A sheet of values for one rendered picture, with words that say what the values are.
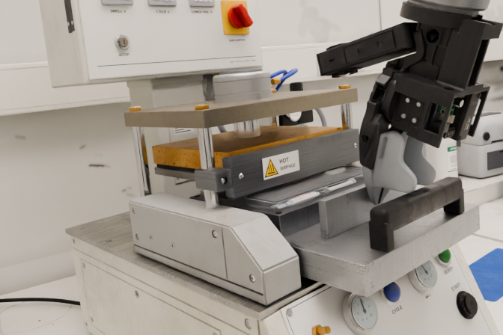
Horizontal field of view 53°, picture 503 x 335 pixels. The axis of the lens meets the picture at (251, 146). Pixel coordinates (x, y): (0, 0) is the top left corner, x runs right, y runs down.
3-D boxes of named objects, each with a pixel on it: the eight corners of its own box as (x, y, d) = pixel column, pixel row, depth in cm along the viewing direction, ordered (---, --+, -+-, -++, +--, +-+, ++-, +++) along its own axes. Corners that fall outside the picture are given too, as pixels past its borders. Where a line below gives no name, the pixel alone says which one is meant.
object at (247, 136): (154, 174, 70) (146, 106, 68) (269, 147, 84) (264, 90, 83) (233, 187, 57) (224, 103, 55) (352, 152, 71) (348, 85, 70)
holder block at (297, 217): (191, 215, 65) (188, 196, 64) (297, 182, 78) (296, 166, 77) (281, 238, 52) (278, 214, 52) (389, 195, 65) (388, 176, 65)
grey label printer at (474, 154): (419, 169, 159) (416, 116, 157) (465, 159, 167) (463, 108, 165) (484, 181, 137) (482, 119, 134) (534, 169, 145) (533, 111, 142)
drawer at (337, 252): (180, 243, 66) (174, 185, 65) (296, 203, 80) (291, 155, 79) (367, 306, 44) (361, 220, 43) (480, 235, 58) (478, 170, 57)
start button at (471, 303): (459, 321, 61) (450, 298, 62) (470, 312, 63) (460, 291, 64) (471, 319, 60) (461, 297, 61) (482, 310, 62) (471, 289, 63)
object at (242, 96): (111, 174, 73) (98, 84, 71) (266, 140, 93) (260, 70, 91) (212, 193, 54) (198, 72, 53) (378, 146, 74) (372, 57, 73)
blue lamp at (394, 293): (383, 306, 55) (374, 286, 55) (395, 299, 56) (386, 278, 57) (396, 304, 54) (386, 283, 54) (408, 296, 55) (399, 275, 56)
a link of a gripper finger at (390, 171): (396, 231, 50) (421, 146, 46) (349, 204, 54) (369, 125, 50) (412, 223, 52) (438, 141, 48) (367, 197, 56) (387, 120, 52)
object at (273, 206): (277, 223, 54) (275, 203, 53) (243, 216, 58) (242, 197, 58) (378, 186, 66) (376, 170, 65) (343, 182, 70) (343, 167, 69)
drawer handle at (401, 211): (369, 248, 47) (367, 207, 46) (447, 209, 57) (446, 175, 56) (388, 253, 46) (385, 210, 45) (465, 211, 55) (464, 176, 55)
